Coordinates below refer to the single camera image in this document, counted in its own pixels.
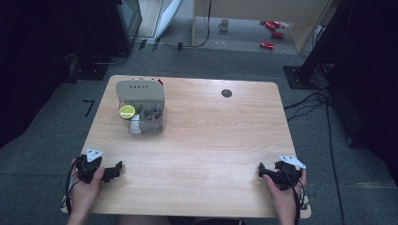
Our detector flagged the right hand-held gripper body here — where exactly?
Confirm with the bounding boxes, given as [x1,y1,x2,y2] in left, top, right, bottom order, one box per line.
[273,155,308,192]

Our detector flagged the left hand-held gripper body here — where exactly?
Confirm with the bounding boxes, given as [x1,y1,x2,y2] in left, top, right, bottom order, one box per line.
[75,147,105,185]

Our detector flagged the person's right hand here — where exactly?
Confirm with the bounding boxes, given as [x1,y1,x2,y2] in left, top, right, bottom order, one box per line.
[262,168,308,218]

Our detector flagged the person's left hand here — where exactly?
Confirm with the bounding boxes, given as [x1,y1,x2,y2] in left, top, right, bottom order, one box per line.
[69,157,106,217]

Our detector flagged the white plastic item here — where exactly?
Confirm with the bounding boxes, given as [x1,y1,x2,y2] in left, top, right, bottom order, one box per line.
[129,114,143,136]

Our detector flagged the yellow-green ball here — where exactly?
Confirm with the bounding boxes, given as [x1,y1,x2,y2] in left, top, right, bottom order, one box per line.
[118,104,137,120]

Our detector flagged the grey crumpled items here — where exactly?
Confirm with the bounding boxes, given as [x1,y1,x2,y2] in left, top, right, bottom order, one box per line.
[138,104,165,122]

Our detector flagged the clear bin with beige lid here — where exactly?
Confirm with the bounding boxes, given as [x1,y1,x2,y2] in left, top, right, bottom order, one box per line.
[115,79,167,135]

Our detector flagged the black stand with base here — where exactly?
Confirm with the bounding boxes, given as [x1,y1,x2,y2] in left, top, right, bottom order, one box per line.
[283,0,358,91]

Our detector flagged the dark cabinet with monitor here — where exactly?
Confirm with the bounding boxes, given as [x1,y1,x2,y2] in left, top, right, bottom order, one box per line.
[104,0,144,56]

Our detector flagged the white board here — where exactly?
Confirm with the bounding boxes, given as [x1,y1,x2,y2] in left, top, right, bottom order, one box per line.
[153,0,184,40]

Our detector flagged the right hand-held gripper cable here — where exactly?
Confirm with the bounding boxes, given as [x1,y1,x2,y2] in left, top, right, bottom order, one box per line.
[281,168,312,224]

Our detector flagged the hand-held gripper cable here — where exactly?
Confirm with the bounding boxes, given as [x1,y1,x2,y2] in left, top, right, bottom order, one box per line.
[281,168,312,224]
[61,155,83,216]

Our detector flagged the left hand-held gripper cable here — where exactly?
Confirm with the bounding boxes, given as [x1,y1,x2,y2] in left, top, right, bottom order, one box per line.
[61,155,83,216]

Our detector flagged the long black floor cable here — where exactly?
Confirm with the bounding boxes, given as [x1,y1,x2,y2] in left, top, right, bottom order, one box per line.
[325,102,346,225]

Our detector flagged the bundle of black floor cables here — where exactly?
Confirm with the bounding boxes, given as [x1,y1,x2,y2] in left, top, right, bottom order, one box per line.
[283,88,332,123]

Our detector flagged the black floor base plate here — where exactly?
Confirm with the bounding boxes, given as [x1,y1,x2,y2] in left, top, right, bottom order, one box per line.
[63,52,111,84]

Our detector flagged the black hanging cable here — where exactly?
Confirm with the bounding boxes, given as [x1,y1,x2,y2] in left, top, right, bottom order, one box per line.
[182,0,213,49]

